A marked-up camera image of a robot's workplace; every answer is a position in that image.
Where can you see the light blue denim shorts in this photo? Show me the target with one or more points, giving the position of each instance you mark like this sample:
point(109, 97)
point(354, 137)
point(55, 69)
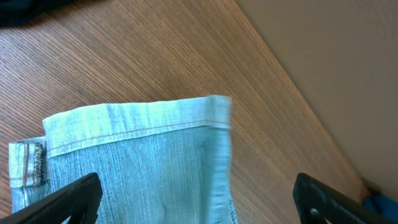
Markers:
point(159, 162)

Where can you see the blue and white shirt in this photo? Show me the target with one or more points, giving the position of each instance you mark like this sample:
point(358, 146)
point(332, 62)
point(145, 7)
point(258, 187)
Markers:
point(384, 206)

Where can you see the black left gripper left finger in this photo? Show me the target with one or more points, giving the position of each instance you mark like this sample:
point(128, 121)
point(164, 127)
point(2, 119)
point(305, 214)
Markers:
point(76, 203)

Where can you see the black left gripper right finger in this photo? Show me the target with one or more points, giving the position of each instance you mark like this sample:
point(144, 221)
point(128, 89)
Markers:
point(318, 203)

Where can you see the folded black garment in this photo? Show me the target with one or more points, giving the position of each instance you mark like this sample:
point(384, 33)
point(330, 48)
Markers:
point(19, 12)

